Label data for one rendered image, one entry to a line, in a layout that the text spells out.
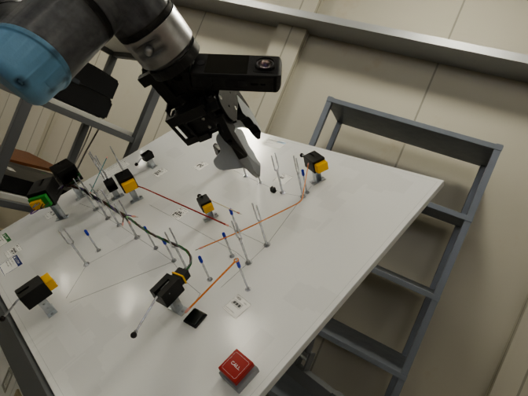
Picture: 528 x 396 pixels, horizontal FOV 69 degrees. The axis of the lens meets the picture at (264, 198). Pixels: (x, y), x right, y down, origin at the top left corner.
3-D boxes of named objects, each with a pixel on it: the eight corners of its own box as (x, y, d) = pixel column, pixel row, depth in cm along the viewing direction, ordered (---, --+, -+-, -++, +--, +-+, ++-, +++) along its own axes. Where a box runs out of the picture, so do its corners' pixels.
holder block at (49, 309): (13, 331, 98) (-12, 307, 92) (58, 298, 104) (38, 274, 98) (18, 341, 95) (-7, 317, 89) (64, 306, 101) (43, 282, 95)
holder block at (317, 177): (309, 166, 127) (305, 143, 121) (328, 181, 118) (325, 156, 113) (298, 172, 126) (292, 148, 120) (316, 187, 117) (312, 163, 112)
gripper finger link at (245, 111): (232, 132, 67) (203, 108, 59) (262, 120, 65) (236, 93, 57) (235, 148, 66) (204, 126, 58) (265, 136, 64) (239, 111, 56)
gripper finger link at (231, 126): (241, 150, 57) (213, 97, 54) (252, 146, 57) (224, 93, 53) (235, 165, 54) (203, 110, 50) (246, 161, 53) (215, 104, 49)
